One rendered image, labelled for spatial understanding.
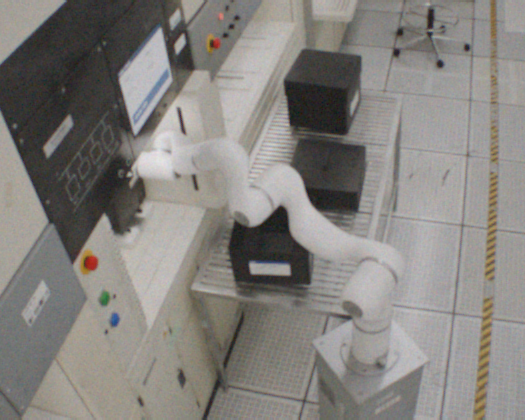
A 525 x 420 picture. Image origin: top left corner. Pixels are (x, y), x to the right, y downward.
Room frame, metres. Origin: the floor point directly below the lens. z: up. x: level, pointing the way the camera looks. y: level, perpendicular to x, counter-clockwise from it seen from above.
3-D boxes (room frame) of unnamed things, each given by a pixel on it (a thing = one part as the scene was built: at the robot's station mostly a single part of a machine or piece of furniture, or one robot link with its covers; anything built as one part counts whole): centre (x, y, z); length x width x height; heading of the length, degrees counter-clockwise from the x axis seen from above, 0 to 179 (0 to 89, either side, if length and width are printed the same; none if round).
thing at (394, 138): (1.95, -0.23, 0.38); 1.30 x 0.60 x 0.76; 158
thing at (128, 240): (1.72, 0.53, 0.89); 0.22 x 0.21 x 0.04; 68
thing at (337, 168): (1.91, -0.29, 0.83); 0.29 x 0.29 x 0.13; 70
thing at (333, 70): (2.38, -0.37, 0.89); 0.29 x 0.29 x 0.25; 63
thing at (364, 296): (1.07, -0.26, 1.07); 0.19 x 0.12 x 0.24; 138
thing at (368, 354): (1.09, -0.29, 0.85); 0.19 x 0.19 x 0.18
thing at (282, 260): (1.56, -0.04, 0.85); 0.28 x 0.28 x 0.17; 76
